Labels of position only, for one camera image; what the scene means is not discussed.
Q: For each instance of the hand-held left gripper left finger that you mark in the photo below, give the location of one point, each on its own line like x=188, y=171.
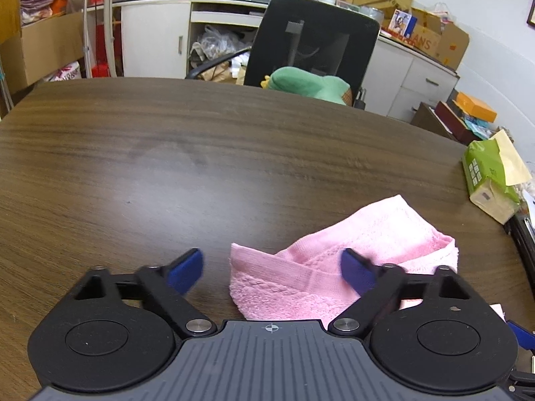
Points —
x=186, y=270

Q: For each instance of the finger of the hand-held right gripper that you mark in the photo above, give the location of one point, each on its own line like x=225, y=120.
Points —
x=522, y=336

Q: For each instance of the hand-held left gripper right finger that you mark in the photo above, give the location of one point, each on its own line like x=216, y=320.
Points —
x=355, y=271

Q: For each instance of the pink towel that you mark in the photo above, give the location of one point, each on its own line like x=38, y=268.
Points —
x=292, y=284

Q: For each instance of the green tissue pack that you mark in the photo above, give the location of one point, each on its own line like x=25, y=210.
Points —
x=485, y=167

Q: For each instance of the dark wooden box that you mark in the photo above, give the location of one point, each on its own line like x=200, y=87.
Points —
x=447, y=121

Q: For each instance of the green plush toy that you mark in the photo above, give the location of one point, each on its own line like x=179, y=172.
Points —
x=301, y=81

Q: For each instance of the orange box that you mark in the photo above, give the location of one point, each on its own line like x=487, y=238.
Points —
x=476, y=106

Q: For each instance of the white drawer cabinet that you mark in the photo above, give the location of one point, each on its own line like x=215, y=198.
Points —
x=401, y=71

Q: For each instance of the clear plastic bag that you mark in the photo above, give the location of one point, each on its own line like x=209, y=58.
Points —
x=217, y=41

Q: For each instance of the printed white sack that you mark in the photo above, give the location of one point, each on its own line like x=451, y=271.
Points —
x=65, y=72

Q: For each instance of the white cabinet with door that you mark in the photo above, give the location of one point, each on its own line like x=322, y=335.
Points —
x=150, y=37

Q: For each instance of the red box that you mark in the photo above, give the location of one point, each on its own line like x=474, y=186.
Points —
x=100, y=50

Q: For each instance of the printed cardboard box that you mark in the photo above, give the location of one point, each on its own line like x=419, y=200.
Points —
x=447, y=41

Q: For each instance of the black office chair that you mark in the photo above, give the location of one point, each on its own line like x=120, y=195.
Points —
x=317, y=21

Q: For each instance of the photo card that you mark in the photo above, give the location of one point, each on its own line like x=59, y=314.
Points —
x=402, y=21

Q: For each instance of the white metal pole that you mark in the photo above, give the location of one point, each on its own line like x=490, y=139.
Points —
x=86, y=29

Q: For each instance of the large cardboard box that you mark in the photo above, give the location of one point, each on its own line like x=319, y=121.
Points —
x=41, y=50

